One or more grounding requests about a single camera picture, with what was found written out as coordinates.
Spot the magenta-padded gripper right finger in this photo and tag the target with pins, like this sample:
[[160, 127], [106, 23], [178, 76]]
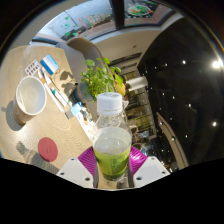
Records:
[[138, 160]]

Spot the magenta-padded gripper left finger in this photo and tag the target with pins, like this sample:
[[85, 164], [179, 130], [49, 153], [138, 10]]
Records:
[[85, 160]]

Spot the green-labelled clear drink bottle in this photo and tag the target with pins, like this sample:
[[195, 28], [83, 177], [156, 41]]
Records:
[[111, 160]]

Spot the open printed booklet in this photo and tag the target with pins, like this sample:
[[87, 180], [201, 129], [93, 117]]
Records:
[[85, 121]]

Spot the flat round red coaster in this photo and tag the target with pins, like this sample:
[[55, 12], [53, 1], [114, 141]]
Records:
[[48, 149]]

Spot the small light blue box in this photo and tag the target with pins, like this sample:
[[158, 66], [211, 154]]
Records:
[[76, 108]]

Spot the white tube with teal cap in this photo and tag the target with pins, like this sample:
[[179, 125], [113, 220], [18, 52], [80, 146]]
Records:
[[59, 96]]

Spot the person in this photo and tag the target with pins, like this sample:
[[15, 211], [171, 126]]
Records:
[[120, 89]]

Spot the white round pillar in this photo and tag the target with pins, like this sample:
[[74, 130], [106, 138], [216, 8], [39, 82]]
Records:
[[137, 83]]

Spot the green potted plant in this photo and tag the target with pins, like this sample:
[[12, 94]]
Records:
[[98, 78]]

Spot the brown paper cup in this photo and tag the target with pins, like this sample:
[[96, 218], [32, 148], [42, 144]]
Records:
[[31, 96]]

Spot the brown paper bag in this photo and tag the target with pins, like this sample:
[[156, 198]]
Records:
[[61, 80]]

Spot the blue white flat box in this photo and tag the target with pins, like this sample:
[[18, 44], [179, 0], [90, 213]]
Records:
[[49, 64]]

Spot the pill blister pack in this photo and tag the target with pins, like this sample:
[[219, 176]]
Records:
[[32, 67]]

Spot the grey curved sofa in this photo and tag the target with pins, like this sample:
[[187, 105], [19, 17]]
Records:
[[83, 48]]

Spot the group of ceiling lights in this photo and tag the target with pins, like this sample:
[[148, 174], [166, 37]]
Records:
[[216, 64]]

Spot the large decorated window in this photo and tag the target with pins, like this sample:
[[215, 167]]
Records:
[[93, 20]]

